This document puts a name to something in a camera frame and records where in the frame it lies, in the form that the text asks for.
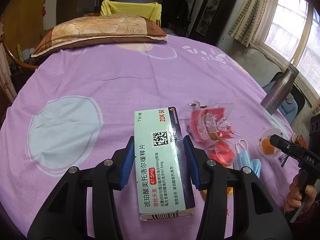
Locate steel water bottle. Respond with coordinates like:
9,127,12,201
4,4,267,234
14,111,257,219
260,63,299,115

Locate beige checked left curtain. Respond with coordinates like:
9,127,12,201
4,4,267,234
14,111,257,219
228,0,267,47

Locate yellow cloth covered chair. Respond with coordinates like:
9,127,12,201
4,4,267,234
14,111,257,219
100,0,162,27

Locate white medicine box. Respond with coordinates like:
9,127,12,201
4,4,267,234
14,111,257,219
134,107,195,221

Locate brown leather notebook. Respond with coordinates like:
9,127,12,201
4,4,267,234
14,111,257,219
290,133,309,148

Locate dark framed picture cabinet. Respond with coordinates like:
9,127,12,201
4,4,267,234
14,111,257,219
190,0,236,46

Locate blue face mask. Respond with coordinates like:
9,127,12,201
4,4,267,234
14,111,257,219
233,139,261,178

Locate purple bed sheet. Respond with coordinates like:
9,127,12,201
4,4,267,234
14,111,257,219
1,35,298,235

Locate person's right hand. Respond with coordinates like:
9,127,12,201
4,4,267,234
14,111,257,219
284,174,317,213

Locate brown floral pillow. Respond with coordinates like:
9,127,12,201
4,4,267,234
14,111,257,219
31,14,167,58

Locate clear cup with orange jelly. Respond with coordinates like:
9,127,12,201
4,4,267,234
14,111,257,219
259,128,283,157

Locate yellow foam fruit net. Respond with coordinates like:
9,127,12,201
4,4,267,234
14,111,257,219
200,187,233,196

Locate hanging black coat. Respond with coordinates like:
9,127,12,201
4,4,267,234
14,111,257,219
161,0,189,37

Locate red clear snack bag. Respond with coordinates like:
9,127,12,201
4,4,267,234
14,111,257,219
185,100,240,142

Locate blue cushioned chair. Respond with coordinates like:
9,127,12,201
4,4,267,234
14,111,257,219
263,72,304,124

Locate clear cup with red wrappers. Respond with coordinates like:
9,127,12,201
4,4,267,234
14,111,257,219
207,140,235,167

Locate window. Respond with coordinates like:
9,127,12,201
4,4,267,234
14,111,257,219
252,0,319,114

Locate wooden armchair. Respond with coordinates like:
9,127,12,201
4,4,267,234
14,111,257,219
1,34,38,70

